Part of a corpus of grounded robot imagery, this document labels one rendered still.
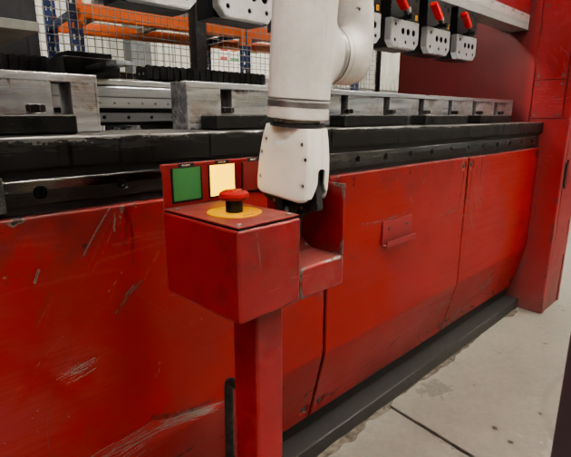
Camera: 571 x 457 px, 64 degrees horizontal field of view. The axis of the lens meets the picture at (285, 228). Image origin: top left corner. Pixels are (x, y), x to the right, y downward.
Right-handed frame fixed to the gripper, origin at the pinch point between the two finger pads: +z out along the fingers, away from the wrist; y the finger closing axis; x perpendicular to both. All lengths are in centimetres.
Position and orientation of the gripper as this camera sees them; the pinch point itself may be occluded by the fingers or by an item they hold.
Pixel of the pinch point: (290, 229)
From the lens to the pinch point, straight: 67.0
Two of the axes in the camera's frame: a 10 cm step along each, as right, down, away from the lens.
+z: -0.6, 9.5, 3.0
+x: 7.0, -1.7, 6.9
